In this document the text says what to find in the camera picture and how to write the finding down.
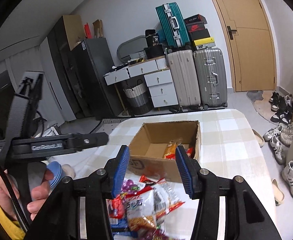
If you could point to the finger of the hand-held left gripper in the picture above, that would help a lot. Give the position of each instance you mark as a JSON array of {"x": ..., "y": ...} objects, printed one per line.
[{"x": 91, "y": 140}]

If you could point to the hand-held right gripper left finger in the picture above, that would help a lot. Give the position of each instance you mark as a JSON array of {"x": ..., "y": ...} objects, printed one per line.
[{"x": 120, "y": 172}]

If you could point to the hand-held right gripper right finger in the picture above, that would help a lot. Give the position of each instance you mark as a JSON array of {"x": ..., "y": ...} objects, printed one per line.
[{"x": 185, "y": 172}]

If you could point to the purple grape candy packet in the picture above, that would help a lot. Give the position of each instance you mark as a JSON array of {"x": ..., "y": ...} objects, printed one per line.
[{"x": 130, "y": 186}]

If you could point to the brown cardboard box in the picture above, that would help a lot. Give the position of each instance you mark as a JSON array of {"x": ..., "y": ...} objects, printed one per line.
[{"x": 156, "y": 166}]

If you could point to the red dark snack packet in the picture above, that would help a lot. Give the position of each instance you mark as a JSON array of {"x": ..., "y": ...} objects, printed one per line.
[{"x": 149, "y": 180}]

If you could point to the white orange snack packet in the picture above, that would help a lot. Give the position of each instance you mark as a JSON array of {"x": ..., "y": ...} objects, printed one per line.
[{"x": 169, "y": 197}]

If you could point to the red white snack packet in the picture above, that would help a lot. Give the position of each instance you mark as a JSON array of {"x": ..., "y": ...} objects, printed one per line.
[{"x": 116, "y": 206}]

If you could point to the blue snack packet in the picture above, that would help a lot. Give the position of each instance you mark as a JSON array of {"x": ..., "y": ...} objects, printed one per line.
[{"x": 117, "y": 226}]

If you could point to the dark purple snack packet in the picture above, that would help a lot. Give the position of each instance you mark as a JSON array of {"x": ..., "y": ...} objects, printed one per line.
[{"x": 156, "y": 236}]

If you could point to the person's left hand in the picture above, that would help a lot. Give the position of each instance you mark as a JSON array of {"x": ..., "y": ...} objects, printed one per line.
[{"x": 4, "y": 195}]

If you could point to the small red snack packet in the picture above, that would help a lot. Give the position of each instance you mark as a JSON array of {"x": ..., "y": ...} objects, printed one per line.
[{"x": 191, "y": 152}]

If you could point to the striped floor mat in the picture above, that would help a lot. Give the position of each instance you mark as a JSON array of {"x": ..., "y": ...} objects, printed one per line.
[{"x": 109, "y": 125}]

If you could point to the beige round container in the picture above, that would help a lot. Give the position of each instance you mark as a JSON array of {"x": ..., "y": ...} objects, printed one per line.
[{"x": 69, "y": 171}]

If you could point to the blue round jar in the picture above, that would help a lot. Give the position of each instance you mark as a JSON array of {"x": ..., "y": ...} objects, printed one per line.
[{"x": 55, "y": 172}]

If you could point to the grey white woven basket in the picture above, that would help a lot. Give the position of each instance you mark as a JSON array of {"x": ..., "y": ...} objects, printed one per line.
[{"x": 136, "y": 97}]

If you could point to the black refrigerator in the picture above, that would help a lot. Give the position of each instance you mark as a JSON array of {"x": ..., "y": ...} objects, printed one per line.
[{"x": 94, "y": 75}]

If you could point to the beige slipper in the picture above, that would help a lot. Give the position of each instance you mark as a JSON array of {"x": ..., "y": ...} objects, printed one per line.
[
  {"x": 277, "y": 192},
  {"x": 258, "y": 137}
]

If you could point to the white dressing table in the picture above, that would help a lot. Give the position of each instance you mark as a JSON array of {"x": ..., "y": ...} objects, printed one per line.
[{"x": 161, "y": 90}]

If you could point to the grey suitcase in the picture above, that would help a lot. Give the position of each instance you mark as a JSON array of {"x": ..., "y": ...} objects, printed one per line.
[{"x": 209, "y": 85}]

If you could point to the beige suitcase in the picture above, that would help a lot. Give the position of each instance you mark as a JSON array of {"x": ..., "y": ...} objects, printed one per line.
[{"x": 181, "y": 80}]

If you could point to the grey oval mirror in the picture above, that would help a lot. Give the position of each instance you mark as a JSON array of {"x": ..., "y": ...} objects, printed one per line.
[{"x": 129, "y": 47}]

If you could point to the tall dark cabinet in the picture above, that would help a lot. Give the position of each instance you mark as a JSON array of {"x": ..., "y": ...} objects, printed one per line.
[{"x": 59, "y": 45}]

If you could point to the grey door rug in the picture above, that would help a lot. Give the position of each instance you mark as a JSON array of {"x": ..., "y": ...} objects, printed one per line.
[{"x": 259, "y": 102}]

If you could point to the red bag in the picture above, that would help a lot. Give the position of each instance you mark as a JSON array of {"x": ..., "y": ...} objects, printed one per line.
[{"x": 87, "y": 32}]

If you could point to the black storage bin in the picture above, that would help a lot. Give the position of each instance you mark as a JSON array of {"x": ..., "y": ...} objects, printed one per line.
[{"x": 155, "y": 51}]

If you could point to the pile of shoes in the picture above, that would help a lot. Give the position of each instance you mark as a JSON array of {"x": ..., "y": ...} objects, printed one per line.
[{"x": 279, "y": 115}]

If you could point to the large brown carton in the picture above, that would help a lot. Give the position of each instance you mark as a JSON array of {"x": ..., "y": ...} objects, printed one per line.
[{"x": 74, "y": 30}]

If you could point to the brown paper bag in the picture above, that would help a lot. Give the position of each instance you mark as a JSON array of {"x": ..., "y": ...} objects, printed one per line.
[{"x": 97, "y": 28}]

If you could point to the black bag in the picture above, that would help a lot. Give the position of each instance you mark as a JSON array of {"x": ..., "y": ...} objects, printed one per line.
[{"x": 152, "y": 37}]

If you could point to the white yellow shoebox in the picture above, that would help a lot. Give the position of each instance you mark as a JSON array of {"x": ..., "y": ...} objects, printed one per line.
[{"x": 205, "y": 47}]

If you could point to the yellow black shoebox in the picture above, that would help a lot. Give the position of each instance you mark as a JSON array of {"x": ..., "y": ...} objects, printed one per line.
[{"x": 202, "y": 41}]

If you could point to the wooden door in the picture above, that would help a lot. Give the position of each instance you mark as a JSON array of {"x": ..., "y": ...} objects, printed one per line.
[{"x": 249, "y": 55}]

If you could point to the matte black shoebox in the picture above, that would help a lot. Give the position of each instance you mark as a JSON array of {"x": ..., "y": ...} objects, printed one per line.
[{"x": 199, "y": 35}]

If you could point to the teal suitcase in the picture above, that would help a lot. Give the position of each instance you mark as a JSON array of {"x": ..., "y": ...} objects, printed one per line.
[{"x": 166, "y": 22}]

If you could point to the black shoebox red logo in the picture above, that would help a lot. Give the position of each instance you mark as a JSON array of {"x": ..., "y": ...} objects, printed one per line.
[{"x": 195, "y": 27}]

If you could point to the black shoebox open lid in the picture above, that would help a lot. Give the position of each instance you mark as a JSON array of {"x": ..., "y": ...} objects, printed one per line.
[{"x": 195, "y": 19}]

